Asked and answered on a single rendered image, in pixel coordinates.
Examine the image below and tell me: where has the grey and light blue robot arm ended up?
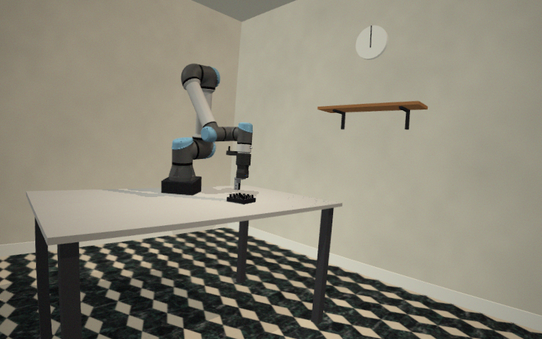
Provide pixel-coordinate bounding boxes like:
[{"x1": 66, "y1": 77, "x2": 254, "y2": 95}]
[{"x1": 169, "y1": 64, "x2": 253, "y2": 182}]

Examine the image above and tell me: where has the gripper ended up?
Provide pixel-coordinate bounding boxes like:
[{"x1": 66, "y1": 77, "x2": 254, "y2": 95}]
[{"x1": 227, "y1": 144, "x2": 252, "y2": 190}]

